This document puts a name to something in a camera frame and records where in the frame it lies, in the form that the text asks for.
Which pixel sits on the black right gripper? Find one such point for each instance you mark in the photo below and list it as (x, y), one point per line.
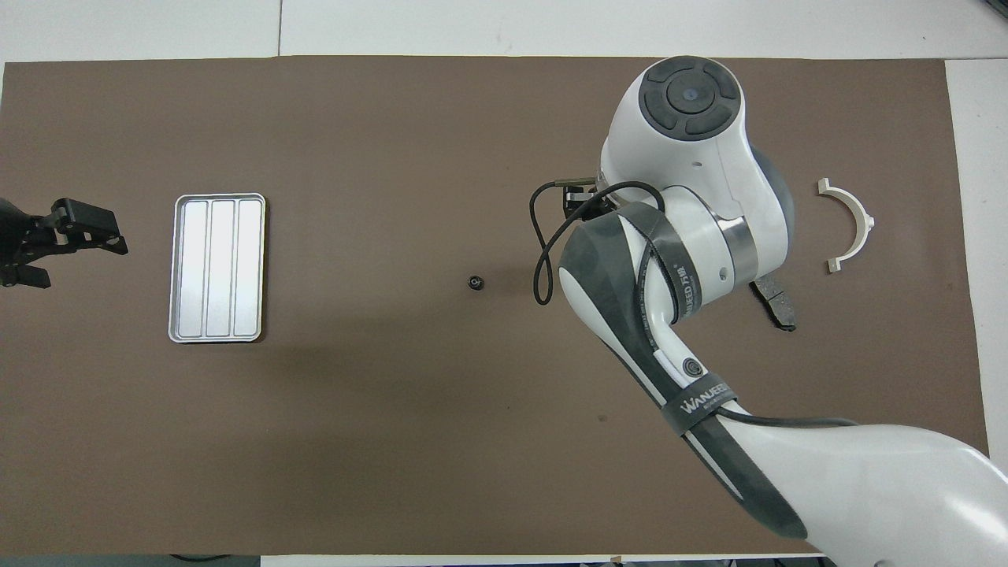
(579, 203)

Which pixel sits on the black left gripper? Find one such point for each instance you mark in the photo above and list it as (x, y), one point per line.
(16, 236)

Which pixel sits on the black bearing gear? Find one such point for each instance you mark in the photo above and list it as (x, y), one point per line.
(475, 282)

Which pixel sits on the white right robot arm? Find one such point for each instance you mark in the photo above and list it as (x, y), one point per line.
(693, 157)

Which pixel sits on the silver metal tray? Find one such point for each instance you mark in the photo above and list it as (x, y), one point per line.
(216, 268)

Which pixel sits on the grey curved brake pad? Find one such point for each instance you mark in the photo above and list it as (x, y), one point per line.
(780, 309)

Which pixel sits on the brown table mat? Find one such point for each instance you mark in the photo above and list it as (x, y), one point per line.
(394, 433)

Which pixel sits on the white semicircular bracket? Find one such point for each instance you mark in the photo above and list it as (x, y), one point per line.
(858, 216)

